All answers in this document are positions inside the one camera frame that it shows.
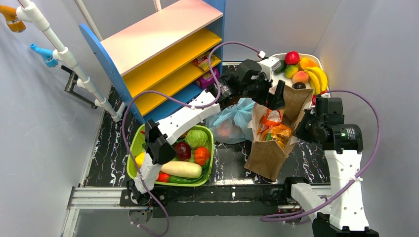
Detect orange snack bag top shelf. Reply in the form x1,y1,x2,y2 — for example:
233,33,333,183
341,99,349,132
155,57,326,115
260,124,292,150

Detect green avocado at back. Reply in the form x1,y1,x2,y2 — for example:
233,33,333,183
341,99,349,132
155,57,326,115
274,60,287,75

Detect green chili pepper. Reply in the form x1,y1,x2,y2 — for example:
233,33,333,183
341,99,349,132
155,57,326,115
168,175,202,184

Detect peach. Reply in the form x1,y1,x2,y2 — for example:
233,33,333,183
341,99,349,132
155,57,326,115
292,71,309,83

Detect blue hook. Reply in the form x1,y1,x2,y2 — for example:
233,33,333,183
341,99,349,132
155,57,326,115
29,44,59,68

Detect white orange snack bag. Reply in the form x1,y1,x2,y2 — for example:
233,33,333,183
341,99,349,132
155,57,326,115
257,109,284,135

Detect red bell pepper front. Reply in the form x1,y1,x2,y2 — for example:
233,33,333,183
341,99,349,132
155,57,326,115
156,172,170,183

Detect green cabbage at back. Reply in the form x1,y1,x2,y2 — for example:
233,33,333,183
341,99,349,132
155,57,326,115
185,129,208,150

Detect large orange pumpkin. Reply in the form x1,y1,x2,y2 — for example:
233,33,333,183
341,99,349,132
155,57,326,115
215,121,233,139

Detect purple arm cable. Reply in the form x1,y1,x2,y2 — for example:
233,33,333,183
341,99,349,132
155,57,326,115
260,90,382,226
121,41,262,237

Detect green red snack bag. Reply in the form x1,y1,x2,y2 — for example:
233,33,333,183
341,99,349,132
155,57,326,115
192,52,215,71

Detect light blue plastic bag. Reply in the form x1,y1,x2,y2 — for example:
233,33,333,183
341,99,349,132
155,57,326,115
205,98,255,144

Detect orange mango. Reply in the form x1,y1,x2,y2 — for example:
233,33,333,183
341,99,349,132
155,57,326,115
299,57,319,70

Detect green leaf sprig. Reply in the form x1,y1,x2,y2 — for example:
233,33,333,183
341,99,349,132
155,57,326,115
201,158,211,178

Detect yellow bell pepper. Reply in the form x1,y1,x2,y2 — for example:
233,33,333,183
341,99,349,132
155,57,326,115
134,152,146,168

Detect yellow banana bunch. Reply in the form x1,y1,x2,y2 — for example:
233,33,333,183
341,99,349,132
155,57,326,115
303,67,328,94

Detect purple snack bag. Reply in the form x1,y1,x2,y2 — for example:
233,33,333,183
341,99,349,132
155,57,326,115
195,71,214,89

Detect dark red onion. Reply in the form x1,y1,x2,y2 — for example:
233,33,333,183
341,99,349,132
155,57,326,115
174,142,192,161

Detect green plastic vegetable bin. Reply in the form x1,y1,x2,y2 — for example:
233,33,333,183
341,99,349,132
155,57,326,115
126,125,214,187

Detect small orange pumpkin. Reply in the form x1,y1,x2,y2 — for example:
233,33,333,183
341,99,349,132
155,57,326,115
194,147,210,166

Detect black metal bracket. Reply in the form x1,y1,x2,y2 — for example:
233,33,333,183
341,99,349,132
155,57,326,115
60,65,99,110

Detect aluminium base frame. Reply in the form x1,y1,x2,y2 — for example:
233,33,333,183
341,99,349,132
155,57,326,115
62,184,300,237

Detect blue yellow shelf unit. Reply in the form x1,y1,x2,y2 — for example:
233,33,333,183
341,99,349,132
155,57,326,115
79,0,226,122

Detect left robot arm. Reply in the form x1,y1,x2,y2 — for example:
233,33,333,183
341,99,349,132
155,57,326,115
134,56,286,194

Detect white pipe stand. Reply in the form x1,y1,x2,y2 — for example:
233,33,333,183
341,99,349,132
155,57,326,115
16,0,126,122

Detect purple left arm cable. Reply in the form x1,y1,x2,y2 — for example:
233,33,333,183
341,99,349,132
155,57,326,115
121,41,262,237

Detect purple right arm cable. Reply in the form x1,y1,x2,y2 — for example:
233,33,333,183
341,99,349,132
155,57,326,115
260,90,382,226

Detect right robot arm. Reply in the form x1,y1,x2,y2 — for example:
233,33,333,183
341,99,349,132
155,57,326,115
286,96,379,237

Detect dark avocado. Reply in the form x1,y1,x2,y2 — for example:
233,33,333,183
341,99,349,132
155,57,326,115
292,82,306,89

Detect white radish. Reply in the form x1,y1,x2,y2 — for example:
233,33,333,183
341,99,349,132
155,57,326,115
160,161,202,178

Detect green yellow mango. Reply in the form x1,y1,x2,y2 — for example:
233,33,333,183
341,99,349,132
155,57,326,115
284,65,299,79

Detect red apple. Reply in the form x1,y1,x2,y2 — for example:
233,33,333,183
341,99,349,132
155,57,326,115
284,51,300,65
312,95,319,106

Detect orange hook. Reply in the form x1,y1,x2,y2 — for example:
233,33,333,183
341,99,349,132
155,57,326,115
0,5,26,33

